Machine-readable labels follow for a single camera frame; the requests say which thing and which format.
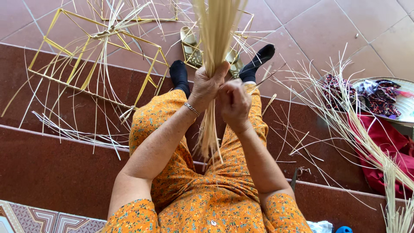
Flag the dark red patterned cloth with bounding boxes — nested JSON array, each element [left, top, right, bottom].
[[321, 74, 356, 112]]

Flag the scattered loose bamboo strips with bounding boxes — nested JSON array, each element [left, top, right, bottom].
[[0, 42, 140, 161]]

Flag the gold woven sandal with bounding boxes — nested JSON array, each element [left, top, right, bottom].
[[225, 49, 245, 78], [180, 26, 204, 69]]

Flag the orange floral outfit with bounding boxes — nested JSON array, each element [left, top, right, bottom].
[[100, 83, 313, 233]]

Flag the pale conical leaf hat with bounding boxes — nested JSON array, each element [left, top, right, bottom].
[[352, 77, 414, 124]]

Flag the short flat bamboo piece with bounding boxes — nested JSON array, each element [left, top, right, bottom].
[[261, 93, 277, 117]]

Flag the person's left hand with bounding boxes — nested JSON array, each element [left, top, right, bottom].
[[188, 61, 231, 113]]

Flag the thin single bamboo strip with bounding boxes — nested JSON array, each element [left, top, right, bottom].
[[248, 63, 287, 95]]

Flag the dark knife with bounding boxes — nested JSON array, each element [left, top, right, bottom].
[[290, 167, 299, 192]]

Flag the large yellow bamboo frame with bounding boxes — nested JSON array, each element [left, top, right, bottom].
[[27, 8, 171, 112]]

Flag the bundle of pale bamboo strips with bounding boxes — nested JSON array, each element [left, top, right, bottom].
[[192, 0, 248, 164]]

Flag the long heap of bamboo strips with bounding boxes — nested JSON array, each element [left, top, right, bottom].
[[268, 43, 414, 233]]

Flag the black sock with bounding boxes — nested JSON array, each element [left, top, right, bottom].
[[239, 44, 276, 84], [169, 60, 191, 99]]

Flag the silver chain bracelet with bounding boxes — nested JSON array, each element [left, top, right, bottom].
[[184, 102, 200, 117]]

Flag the person's right hand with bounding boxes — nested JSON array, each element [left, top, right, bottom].
[[218, 79, 253, 134]]

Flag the dark patterned cloth with grey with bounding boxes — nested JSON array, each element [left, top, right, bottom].
[[357, 79, 403, 119]]

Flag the white cloth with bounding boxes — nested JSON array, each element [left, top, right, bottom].
[[306, 221, 334, 233]]

